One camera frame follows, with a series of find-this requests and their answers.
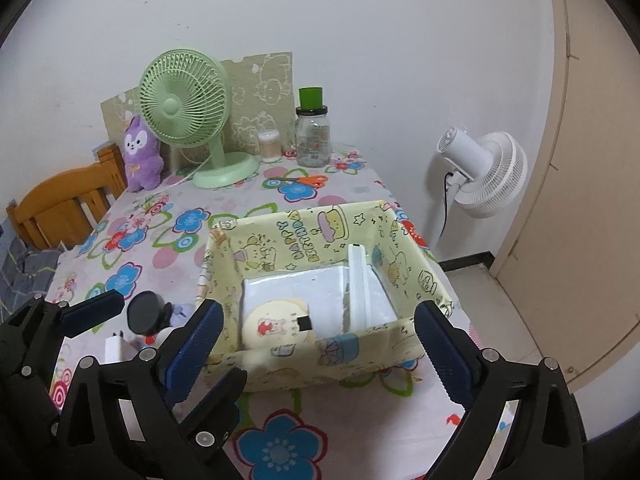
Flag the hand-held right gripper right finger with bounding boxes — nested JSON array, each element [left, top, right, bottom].
[[414, 299, 586, 480]]

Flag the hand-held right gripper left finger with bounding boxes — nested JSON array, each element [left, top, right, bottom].
[[52, 299, 236, 480]]

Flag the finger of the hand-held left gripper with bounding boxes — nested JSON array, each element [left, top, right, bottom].
[[177, 370, 248, 458], [0, 289, 125, 428]]

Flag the white plug adapter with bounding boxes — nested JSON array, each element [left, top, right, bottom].
[[104, 331, 132, 365]]

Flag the black car key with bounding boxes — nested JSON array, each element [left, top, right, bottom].
[[126, 290, 173, 336]]

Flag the yellow cartoon printed box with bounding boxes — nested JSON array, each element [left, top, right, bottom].
[[196, 200, 455, 393]]

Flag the lavender round disc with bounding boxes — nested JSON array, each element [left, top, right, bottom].
[[167, 301, 196, 328]]

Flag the round beige cartoon disc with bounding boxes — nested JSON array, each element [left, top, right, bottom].
[[242, 299, 317, 350]]

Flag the floral tablecloth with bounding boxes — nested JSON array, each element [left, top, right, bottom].
[[47, 147, 521, 480]]

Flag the grey plaid cloth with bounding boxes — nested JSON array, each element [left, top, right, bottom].
[[0, 220, 63, 321]]

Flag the white rectangular case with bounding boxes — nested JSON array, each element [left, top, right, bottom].
[[345, 244, 373, 332]]

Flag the wooden chair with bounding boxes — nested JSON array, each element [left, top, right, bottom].
[[6, 142, 128, 251]]

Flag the purple plush toy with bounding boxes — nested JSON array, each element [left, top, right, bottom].
[[122, 114, 163, 193]]

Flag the white standing fan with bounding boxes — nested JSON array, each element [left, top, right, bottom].
[[436, 127, 528, 241]]

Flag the beige wooden door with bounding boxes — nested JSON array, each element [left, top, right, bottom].
[[490, 0, 640, 393]]

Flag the clear cotton swab container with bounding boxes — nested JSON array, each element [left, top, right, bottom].
[[256, 129, 283, 163]]

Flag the green desk fan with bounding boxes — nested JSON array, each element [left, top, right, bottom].
[[138, 49, 261, 190]]

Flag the glass jar with green lid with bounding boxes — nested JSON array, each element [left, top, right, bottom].
[[290, 87, 332, 167]]

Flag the beige printed cardboard sheet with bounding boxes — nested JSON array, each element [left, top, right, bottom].
[[100, 51, 294, 171]]

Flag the black fan cable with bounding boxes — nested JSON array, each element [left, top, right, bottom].
[[439, 170, 453, 241]]

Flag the white fan cable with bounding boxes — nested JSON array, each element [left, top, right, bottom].
[[150, 152, 213, 196]]

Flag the orange handled scissors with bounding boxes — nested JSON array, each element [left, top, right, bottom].
[[277, 174, 328, 191]]

